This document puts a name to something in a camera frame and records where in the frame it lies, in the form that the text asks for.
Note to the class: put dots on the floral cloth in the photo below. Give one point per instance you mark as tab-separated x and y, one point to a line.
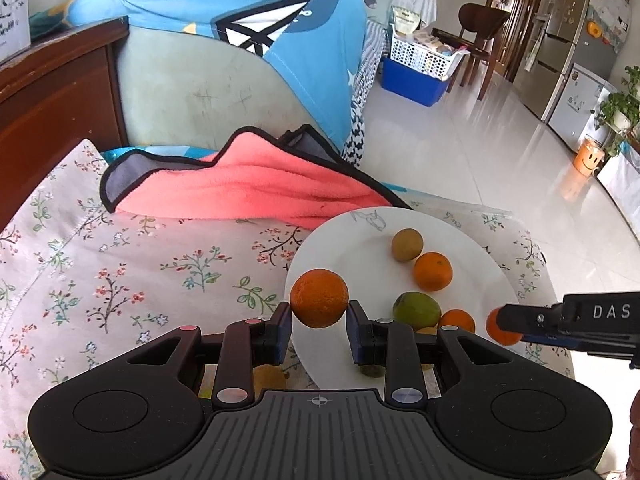
125	270

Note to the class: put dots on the brown kiwi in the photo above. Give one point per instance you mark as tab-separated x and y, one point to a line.
270	378
406	245

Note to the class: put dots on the white plate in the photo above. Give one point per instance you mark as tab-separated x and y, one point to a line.
345	245

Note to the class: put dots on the white milk carton box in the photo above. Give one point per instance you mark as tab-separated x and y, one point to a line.
12	20

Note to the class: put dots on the orange smiley pot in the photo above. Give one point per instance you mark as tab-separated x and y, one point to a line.
588	157

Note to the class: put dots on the wooden chair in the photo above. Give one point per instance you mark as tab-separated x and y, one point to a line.
482	25

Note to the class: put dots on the green jujube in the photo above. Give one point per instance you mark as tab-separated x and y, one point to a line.
372	371
416	310

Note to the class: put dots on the blue plastic bin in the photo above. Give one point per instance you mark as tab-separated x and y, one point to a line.
412	82

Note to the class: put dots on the person's right forearm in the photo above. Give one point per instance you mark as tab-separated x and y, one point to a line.
635	435

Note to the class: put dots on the orange tangerine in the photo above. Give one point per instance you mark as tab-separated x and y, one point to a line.
319	298
494	330
432	271
456	320

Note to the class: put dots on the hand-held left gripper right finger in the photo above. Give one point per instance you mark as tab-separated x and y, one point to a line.
355	334

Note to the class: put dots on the silver refrigerator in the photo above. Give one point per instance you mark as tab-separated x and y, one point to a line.
555	50

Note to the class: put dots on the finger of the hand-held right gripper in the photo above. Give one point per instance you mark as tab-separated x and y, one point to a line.
530	319
600	358

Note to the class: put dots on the potted green plant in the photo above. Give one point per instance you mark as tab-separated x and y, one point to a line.
620	105

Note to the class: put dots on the dark wooden cabinet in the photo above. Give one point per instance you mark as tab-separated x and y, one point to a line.
55	110

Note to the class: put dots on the pink towel with black edge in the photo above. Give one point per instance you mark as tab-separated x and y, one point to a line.
240	190

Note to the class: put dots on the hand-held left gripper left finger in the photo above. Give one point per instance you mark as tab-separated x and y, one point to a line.
285	334

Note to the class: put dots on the white plastic basket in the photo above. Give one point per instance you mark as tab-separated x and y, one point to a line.
425	57

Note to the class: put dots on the black white patterned cloth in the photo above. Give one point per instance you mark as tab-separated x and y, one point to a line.
362	105

